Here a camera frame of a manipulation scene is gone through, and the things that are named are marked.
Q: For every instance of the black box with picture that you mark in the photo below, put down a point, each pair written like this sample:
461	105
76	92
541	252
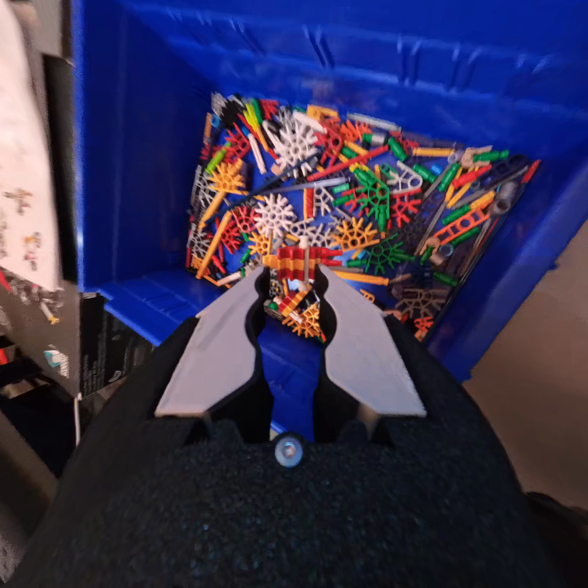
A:
41	340

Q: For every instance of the pile of colourful toy pieces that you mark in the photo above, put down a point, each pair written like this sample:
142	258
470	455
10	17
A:
367	206

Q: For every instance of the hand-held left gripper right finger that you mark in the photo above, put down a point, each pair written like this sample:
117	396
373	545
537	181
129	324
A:
367	363

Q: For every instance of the black box with white print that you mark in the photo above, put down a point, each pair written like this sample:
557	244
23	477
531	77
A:
110	344

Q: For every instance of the red yellow striped clip cluster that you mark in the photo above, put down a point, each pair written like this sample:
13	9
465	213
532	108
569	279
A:
298	264

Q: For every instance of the white instruction sheet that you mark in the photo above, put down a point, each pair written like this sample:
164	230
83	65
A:
23	160

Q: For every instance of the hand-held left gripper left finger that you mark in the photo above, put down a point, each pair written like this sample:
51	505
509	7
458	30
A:
211	363

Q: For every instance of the dark printed shirt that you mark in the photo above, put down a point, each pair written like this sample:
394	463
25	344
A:
562	533

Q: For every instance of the blue bin with toy pieces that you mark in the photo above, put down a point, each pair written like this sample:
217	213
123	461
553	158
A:
138	138

